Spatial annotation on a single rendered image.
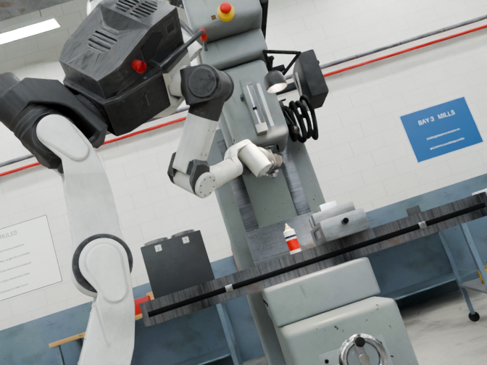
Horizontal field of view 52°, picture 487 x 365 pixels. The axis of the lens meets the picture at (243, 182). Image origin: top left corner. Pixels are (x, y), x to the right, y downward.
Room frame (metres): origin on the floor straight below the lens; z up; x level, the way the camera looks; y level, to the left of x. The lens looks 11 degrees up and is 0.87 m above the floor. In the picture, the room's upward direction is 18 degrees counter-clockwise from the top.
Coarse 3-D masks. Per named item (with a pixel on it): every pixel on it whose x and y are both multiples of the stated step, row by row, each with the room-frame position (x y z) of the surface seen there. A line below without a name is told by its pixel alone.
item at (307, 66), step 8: (304, 56) 2.02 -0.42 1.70; (312, 56) 2.02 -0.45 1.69; (296, 64) 2.08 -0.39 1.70; (304, 64) 2.02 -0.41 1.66; (312, 64) 2.02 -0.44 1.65; (304, 72) 2.02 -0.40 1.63; (312, 72) 2.02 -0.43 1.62; (320, 72) 2.03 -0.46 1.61; (296, 80) 2.19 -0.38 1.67; (304, 80) 2.05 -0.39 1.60; (312, 80) 2.02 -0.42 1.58; (320, 80) 2.02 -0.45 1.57; (304, 88) 2.10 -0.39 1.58; (312, 88) 2.02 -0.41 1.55; (320, 88) 2.02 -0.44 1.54; (312, 96) 2.03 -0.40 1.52; (320, 96) 2.06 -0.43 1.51; (320, 104) 2.17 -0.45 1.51
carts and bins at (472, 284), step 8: (480, 192) 3.83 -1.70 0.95; (464, 224) 3.43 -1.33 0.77; (440, 232) 4.18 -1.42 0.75; (464, 232) 3.45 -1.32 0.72; (472, 240) 3.42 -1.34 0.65; (448, 248) 4.18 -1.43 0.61; (472, 248) 3.43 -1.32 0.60; (448, 256) 4.19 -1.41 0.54; (480, 264) 3.43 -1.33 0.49; (456, 272) 4.18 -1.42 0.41; (480, 272) 3.44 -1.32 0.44; (472, 280) 4.17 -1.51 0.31; (480, 280) 4.02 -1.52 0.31; (464, 288) 4.18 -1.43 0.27; (472, 288) 3.81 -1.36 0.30; (480, 288) 3.65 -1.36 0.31; (464, 296) 4.19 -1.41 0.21; (472, 312) 4.18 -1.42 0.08; (472, 320) 4.19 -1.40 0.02
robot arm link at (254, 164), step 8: (248, 144) 1.56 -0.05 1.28; (240, 152) 1.56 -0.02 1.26; (248, 152) 1.55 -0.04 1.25; (256, 152) 1.56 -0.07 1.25; (264, 152) 1.62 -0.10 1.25; (248, 160) 1.56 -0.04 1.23; (256, 160) 1.55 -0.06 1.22; (264, 160) 1.55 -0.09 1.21; (248, 168) 1.62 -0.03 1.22; (256, 168) 1.55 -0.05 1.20; (264, 168) 1.55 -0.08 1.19; (256, 176) 1.58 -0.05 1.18
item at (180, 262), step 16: (160, 240) 1.75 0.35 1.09; (176, 240) 1.75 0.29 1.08; (192, 240) 1.76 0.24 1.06; (144, 256) 1.72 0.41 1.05; (160, 256) 1.73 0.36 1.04; (176, 256) 1.74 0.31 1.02; (192, 256) 1.76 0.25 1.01; (160, 272) 1.73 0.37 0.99; (176, 272) 1.74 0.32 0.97; (192, 272) 1.75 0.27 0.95; (208, 272) 1.76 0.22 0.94; (160, 288) 1.72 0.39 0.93; (176, 288) 1.74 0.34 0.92
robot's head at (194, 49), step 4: (184, 36) 1.40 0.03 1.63; (188, 36) 1.42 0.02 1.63; (184, 40) 1.40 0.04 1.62; (192, 44) 1.40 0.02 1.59; (196, 44) 1.41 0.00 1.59; (188, 48) 1.40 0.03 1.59; (192, 48) 1.40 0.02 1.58; (196, 48) 1.40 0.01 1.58; (200, 48) 1.42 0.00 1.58; (188, 52) 1.41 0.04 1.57; (192, 52) 1.40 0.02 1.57; (196, 52) 1.42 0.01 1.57; (192, 56) 1.42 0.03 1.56; (192, 60) 1.46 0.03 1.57
